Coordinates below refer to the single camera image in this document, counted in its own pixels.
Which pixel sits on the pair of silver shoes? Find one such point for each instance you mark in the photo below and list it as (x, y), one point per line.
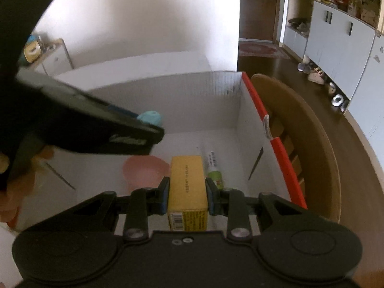
(338, 99)

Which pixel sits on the wooden chair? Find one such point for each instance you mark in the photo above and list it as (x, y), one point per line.
(315, 156)

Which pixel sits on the brown wooden door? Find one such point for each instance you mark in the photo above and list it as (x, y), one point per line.
(255, 9)

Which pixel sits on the pair of white sneakers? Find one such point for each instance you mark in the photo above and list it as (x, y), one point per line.
(316, 76)

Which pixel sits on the person's left hand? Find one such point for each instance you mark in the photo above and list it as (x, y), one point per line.
(15, 198)

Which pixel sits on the small blue round object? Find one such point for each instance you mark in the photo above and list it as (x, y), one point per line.
(150, 117)

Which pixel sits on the white drawer cabinet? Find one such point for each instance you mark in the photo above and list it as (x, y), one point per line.
(57, 60)

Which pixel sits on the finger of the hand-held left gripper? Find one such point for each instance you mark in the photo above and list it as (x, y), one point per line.
(120, 132)
(123, 112)

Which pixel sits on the white tube green end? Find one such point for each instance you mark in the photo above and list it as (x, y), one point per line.
(213, 168)

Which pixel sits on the red container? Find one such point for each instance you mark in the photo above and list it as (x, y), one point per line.
(342, 0)

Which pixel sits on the pink plastic bowl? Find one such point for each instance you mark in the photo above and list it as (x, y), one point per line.
(144, 171)

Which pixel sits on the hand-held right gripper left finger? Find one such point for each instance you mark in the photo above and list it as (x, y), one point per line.
(164, 196)

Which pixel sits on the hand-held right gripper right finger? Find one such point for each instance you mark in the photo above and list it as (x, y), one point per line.
(210, 199)

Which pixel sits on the light blue low cabinet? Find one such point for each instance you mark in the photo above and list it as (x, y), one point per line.
(295, 40)

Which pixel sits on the white cardboard box red edges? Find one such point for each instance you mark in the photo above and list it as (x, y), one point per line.
(204, 108)

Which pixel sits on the pair of grey slippers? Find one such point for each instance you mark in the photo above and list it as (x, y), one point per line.
(303, 67)

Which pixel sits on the dark shoes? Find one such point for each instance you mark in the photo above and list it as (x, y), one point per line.
(297, 24)

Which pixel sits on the red patterned rug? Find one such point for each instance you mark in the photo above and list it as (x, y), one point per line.
(261, 49)

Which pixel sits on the teal and yellow bag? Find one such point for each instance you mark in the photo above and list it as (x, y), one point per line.
(32, 49)

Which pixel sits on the yellow rectangular box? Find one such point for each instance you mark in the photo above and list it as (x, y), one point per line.
(187, 183)

